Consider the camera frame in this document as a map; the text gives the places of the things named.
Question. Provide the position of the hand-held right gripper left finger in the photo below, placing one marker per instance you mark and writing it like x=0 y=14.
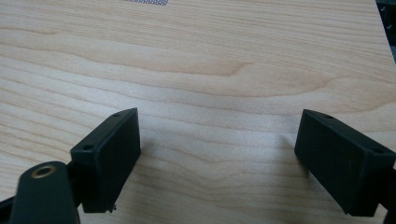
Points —
x=106 y=161

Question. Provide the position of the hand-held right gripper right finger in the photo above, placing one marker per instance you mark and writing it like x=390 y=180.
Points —
x=342 y=158

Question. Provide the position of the grey checked cloth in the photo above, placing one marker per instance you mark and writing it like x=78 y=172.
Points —
x=146 y=2

